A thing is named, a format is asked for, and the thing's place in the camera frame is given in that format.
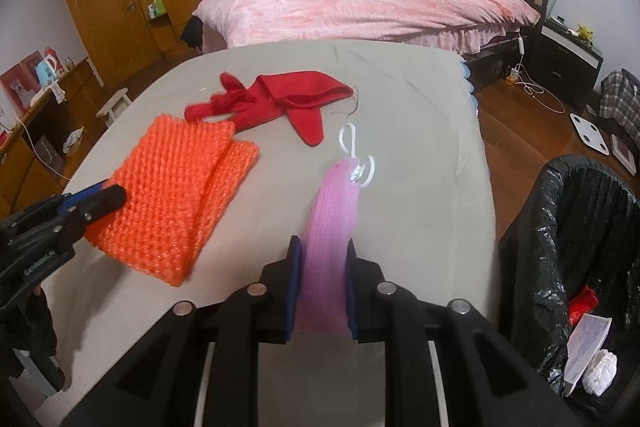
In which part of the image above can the red knotted plastic bag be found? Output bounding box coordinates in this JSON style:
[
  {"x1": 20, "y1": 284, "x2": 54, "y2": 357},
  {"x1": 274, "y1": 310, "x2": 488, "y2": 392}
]
[{"x1": 569, "y1": 286, "x2": 600, "y2": 326}]

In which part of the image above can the wooden desk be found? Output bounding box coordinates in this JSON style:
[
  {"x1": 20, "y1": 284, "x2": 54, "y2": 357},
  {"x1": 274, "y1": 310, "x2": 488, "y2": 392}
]
[{"x1": 0, "y1": 57, "x2": 107, "y2": 219}]

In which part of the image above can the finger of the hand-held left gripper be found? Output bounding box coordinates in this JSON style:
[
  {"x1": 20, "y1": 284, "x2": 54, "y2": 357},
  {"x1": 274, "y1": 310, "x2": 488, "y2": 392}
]
[
  {"x1": 74, "y1": 184, "x2": 127, "y2": 224},
  {"x1": 29, "y1": 179, "x2": 109, "y2": 210}
]

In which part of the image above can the white cardboard box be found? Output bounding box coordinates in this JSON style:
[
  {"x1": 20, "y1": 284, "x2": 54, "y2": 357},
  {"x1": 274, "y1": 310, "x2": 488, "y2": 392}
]
[{"x1": 564, "y1": 313, "x2": 612, "y2": 398}]

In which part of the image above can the trash bin with black bag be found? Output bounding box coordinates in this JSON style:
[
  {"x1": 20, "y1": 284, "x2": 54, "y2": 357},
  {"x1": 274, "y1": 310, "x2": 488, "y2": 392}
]
[{"x1": 499, "y1": 154, "x2": 640, "y2": 414}]

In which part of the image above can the dark nightstand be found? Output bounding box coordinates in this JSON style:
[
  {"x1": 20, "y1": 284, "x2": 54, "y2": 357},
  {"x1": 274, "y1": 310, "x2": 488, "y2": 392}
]
[{"x1": 530, "y1": 19, "x2": 605, "y2": 108}]

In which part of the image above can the pink foam mesh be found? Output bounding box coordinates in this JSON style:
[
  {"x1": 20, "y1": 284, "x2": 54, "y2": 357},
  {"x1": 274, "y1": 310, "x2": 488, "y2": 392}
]
[{"x1": 297, "y1": 124, "x2": 376, "y2": 338}]

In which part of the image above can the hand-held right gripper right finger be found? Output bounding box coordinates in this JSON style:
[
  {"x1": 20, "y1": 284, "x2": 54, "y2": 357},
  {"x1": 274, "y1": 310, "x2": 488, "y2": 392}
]
[{"x1": 344, "y1": 241, "x2": 584, "y2": 427}]

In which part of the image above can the white shoe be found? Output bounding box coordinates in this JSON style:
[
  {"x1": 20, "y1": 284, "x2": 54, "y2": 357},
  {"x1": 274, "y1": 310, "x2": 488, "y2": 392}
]
[{"x1": 62, "y1": 127, "x2": 84, "y2": 153}]

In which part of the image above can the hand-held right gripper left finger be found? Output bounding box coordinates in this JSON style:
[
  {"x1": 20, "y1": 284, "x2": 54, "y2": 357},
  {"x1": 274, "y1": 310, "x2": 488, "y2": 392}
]
[{"x1": 60, "y1": 235, "x2": 303, "y2": 427}]

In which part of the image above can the red cloth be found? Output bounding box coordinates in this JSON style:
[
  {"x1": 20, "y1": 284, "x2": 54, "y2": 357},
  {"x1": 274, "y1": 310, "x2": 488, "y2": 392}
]
[{"x1": 185, "y1": 69, "x2": 355, "y2": 148}]

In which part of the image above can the orange foam mesh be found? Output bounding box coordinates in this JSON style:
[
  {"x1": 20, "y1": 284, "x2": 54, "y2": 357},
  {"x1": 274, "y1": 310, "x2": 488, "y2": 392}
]
[{"x1": 82, "y1": 116, "x2": 261, "y2": 288}]

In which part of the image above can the plaid bag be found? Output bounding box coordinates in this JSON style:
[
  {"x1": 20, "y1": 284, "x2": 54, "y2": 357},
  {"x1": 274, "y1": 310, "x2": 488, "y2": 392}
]
[{"x1": 600, "y1": 69, "x2": 640, "y2": 134}]

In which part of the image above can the red gift bag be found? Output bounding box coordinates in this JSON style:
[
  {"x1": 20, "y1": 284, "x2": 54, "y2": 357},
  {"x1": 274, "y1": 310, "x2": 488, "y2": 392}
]
[{"x1": 0, "y1": 52, "x2": 44, "y2": 114}]

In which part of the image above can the white power cable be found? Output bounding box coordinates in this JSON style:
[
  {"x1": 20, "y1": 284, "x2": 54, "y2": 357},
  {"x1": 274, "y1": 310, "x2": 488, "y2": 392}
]
[{"x1": 510, "y1": 39, "x2": 566, "y2": 114}]

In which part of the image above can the pink framed flat object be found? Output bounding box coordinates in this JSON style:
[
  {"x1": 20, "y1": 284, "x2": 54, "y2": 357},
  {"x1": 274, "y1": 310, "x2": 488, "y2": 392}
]
[{"x1": 610, "y1": 134, "x2": 640, "y2": 176}]

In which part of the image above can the white tissue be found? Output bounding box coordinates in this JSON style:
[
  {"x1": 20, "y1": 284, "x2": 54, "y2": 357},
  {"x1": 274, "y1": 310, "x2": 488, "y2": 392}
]
[{"x1": 582, "y1": 349, "x2": 619, "y2": 397}]

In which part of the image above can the light blue kettle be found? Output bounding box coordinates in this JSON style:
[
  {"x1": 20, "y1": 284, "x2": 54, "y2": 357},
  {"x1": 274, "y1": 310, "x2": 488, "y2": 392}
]
[{"x1": 35, "y1": 52, "x2": 64, "y2": 86}]

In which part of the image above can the pink bed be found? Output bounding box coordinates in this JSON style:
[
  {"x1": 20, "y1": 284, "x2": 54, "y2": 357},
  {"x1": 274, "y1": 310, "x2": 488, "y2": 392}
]
[{"x1": 194, "y1": 0, "x2": 542, "y2": 53}]

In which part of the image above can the person's left forearm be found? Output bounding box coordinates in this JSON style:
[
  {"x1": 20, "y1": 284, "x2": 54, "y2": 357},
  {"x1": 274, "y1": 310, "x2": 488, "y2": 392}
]
[{"x1": 0, "y1": 292, "x2": 66, "y2": 391}]

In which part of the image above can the white stool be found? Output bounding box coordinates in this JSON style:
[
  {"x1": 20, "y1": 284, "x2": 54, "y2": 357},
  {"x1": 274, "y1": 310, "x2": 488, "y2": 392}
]
[{"x1": 96, "y1": 88, "x2": 132, "y2": 126}]

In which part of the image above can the black cloth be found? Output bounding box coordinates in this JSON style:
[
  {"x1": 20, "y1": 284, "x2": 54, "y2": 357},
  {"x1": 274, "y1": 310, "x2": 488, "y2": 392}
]
[{"x1": 181, "y1": 17, "x2": 204, "y2": 49}]

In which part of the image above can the white bathroom scale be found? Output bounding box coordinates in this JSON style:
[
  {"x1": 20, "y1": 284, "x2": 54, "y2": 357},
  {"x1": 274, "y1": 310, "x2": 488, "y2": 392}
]
[{"x1": 571, "y1": 112, "x2": 614, "y2": 156}]

